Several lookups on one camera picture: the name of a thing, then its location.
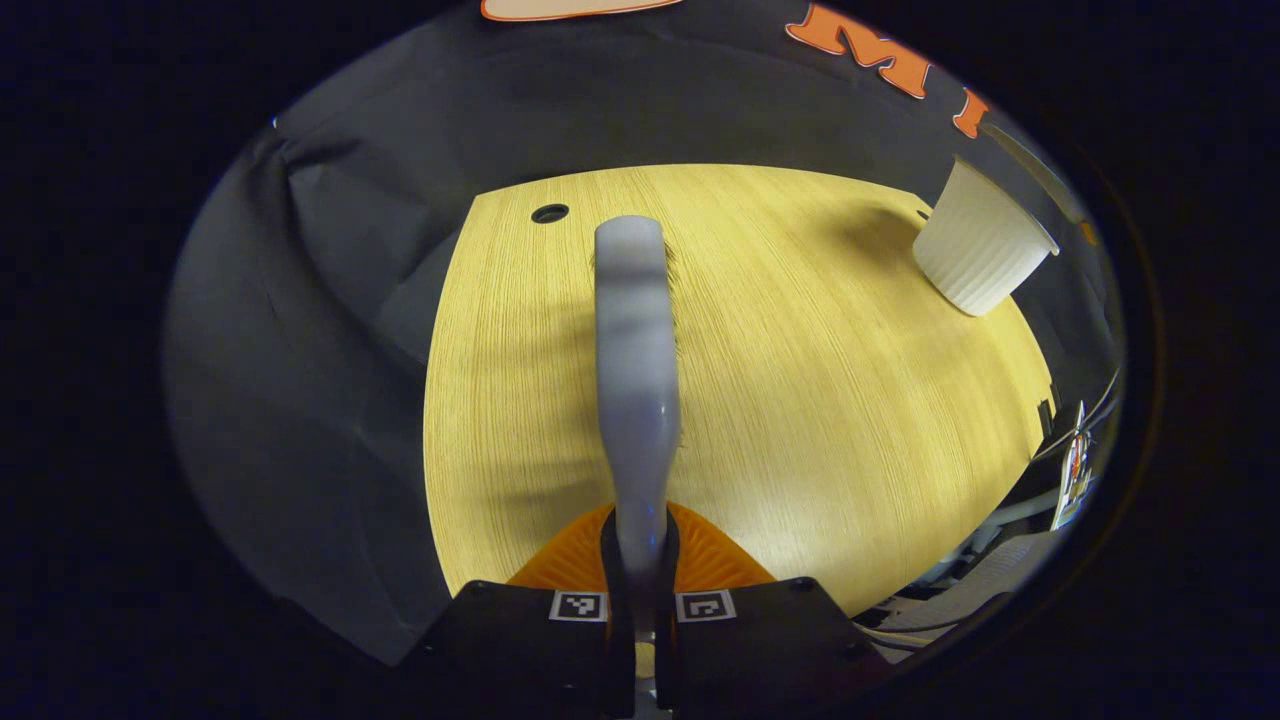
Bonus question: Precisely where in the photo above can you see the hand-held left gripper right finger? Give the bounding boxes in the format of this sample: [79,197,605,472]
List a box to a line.
[655,500,886,716]

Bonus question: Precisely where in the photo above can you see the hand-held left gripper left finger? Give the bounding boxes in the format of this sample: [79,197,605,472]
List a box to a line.
[400,502,636,720]

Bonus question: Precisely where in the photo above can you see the small grey broom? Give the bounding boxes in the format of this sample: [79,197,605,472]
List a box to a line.
[590,214,685,651]

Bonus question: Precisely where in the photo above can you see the white ribbed garbage bin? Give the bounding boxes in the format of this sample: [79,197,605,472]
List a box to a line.
[912,155,1061,318]

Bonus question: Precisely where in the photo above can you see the white printed board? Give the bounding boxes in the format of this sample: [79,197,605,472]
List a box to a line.
[1050,400,1099,531]

